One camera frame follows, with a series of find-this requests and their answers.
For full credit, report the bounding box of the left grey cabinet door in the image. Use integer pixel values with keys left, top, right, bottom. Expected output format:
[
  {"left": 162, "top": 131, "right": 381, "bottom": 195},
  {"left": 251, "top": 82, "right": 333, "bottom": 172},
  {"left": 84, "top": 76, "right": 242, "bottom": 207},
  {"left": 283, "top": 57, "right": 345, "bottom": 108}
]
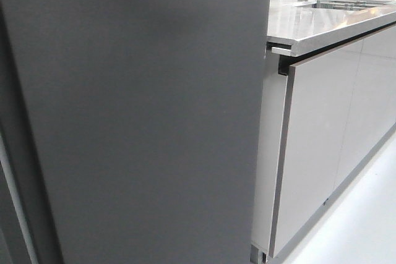
[{"left": 269, "top": 41, "right": 363, "bottom": 257}]

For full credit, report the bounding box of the grey cabinet door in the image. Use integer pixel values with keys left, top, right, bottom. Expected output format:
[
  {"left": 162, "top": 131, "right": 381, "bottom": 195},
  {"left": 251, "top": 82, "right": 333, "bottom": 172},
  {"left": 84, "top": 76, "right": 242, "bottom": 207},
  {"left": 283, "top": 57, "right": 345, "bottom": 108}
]
[
  {"left": 269, "top": 41, "right": 363, "bottom": 257},
  {"left": 334, "top": 26, "right": 395, "bottom": 188}
]

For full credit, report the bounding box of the right grey cabinet door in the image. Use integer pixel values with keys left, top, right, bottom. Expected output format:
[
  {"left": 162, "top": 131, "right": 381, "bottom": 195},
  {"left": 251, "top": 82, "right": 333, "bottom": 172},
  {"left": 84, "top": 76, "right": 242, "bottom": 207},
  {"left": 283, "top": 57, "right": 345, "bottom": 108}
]
[{"left": 334, "top": 26, "right": 395, "bottom": 188}]

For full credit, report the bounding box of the grey cabinet side panel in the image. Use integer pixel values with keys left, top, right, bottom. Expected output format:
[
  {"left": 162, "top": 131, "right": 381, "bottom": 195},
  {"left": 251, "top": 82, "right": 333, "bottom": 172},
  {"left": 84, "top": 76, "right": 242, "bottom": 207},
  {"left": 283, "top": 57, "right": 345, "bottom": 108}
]
[{"left": 251, "top": 52, "right": 287, "bottom": 253}]

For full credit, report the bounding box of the grey stone countertop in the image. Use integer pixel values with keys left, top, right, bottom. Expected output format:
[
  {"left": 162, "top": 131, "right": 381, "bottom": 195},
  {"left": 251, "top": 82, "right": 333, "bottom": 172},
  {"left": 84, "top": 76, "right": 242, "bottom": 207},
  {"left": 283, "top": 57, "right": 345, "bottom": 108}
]
[{"left": 267, "top": 0, "right": 395, "bottom": 57}]

